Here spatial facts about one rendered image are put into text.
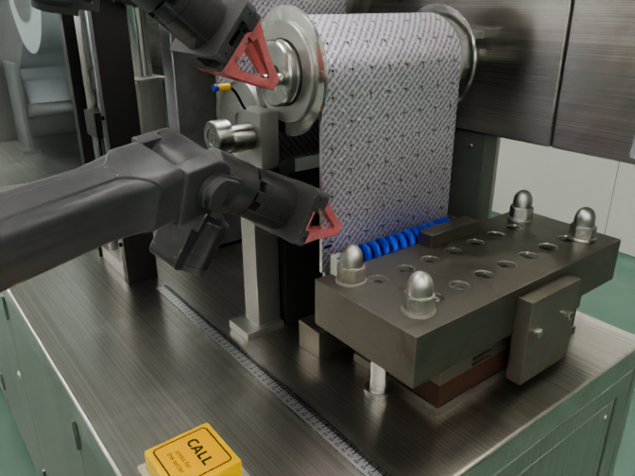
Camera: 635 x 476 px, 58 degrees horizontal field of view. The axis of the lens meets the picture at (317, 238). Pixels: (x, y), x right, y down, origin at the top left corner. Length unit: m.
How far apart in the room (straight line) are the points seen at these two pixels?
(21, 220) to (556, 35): 0.67
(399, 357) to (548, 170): 3.10
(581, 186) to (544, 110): 2.70
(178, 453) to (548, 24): 0.68
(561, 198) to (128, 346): 3.08
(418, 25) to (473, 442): 0.50
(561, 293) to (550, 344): 0.07
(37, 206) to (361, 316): 0.34
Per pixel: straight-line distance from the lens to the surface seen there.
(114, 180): 0.47
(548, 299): 0.71
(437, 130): 0.81
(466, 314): 0.62
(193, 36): 0.60
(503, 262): 0.75
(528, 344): 0.71
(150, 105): 1.38
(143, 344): 0.82
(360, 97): 0.70
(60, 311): 0.95
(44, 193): 0.45
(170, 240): 0.59
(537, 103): 0.87
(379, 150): 0.73
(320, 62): 0.65
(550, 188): 3.65
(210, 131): 0.71
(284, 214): 0.63
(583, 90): 0.83
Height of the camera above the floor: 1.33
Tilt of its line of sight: 22 degrees down
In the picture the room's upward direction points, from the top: straight up
